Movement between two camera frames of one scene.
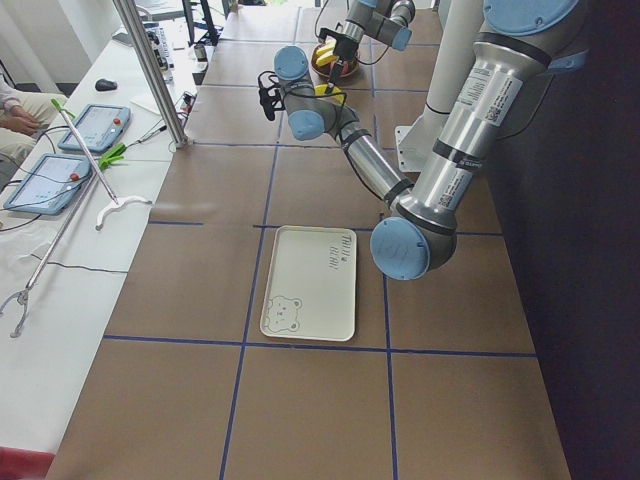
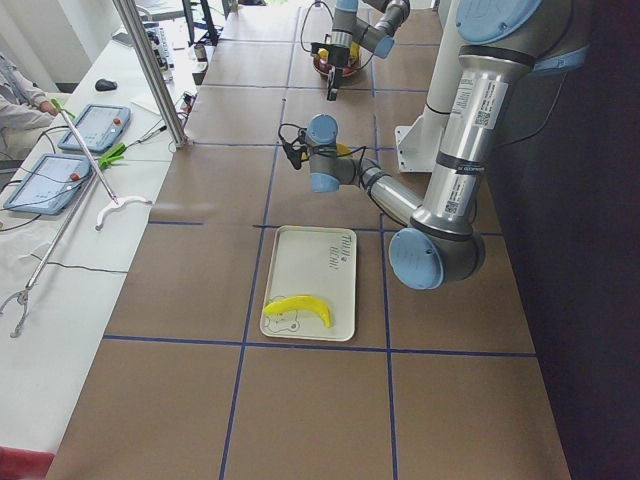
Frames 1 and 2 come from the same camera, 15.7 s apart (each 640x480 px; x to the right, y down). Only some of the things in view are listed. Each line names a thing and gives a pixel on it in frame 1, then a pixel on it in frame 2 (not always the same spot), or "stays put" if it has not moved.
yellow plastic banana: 321,89 -> 300,303
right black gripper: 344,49 stays put
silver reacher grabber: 22,296 stays put
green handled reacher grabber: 119,202 stays put
